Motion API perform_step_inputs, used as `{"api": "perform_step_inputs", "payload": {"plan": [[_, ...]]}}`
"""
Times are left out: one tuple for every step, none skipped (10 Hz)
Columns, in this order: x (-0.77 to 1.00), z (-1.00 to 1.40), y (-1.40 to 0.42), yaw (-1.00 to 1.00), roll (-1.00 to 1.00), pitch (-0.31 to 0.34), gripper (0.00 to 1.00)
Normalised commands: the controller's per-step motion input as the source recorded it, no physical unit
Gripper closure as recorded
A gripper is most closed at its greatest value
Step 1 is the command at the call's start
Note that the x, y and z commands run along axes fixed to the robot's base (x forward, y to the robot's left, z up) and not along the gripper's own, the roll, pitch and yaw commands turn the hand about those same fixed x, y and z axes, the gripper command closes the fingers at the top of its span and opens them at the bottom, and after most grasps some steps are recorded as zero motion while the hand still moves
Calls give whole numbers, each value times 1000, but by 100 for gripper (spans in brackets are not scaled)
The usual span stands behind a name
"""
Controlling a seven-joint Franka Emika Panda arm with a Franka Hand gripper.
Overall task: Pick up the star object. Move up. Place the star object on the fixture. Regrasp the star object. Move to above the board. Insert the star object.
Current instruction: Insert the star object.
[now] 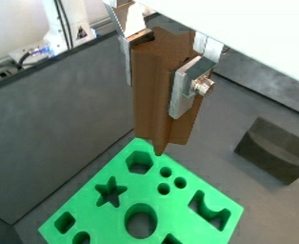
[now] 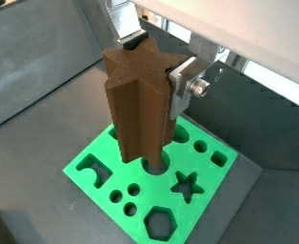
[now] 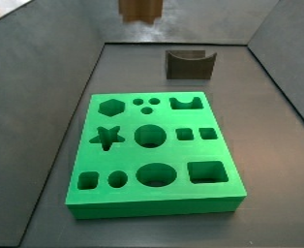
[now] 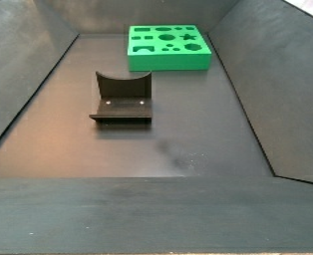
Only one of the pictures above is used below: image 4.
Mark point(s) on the green foam shape board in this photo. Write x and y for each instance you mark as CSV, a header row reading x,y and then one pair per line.
x,y
167,48

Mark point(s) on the dark grey curved fixture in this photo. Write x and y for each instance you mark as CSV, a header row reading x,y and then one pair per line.
x,y
125,98

